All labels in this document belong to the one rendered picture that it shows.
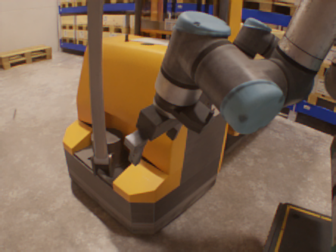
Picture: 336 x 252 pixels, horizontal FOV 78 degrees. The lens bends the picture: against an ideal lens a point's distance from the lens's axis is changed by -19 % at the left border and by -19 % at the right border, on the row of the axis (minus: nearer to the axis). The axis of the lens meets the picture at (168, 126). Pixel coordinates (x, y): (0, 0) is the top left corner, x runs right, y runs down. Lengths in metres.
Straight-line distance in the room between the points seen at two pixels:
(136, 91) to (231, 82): 0.88
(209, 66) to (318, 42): 0.18
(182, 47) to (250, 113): 0.15
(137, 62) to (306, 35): 0.92
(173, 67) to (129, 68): 0.82
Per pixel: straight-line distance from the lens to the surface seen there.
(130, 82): 1.22
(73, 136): 1.56
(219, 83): 0.35
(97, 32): 1.01
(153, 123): 0.48
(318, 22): 0.41
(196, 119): 0.47
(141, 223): 1.27
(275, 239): 1.05
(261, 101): 0.33
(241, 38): 0.83
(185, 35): 0.39
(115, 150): 1.30
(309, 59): 0.43
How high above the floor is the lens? 1.08
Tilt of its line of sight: 27 degrees down
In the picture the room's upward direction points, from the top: 3 degrees clockwise
